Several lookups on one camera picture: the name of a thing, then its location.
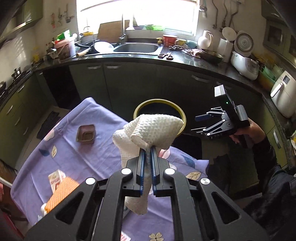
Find white waffle paper towel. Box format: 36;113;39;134
112;114;184;215

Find orange foam fruit net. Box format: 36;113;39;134
44;177;79;213

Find small brown square cup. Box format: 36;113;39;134
76;125;96;144

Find black sleeved right forearm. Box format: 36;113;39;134
244;138;295;238

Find yellow-rimmed trash bin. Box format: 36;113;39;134
133;98;187;137

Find stainless kitchen sink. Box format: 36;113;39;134
113;43;163;55

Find person's right hand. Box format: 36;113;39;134
229;118;266;144

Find white rice cooker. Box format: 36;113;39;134
231;51;259;80

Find white air fryer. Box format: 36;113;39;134
270;71;296;118

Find dark frying pan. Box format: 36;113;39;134
200;49;223;64

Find purple floral tablecloth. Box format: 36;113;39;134
10;97;210;241

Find white kettle jug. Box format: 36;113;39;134
197;30;213;49

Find red white milk carton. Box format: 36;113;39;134
48;170;66;193

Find red bowl on counter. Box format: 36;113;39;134
163;35;178;47

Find dark green base cabinets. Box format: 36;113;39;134
1;62;280;165

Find chrome sink faucet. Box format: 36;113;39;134
118;15;127;45

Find wooden cutting board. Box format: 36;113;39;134
97;20;130;43

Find pink lidded food container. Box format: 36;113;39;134
54;39;76;61

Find red handled scissors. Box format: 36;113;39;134
158;52;174;60

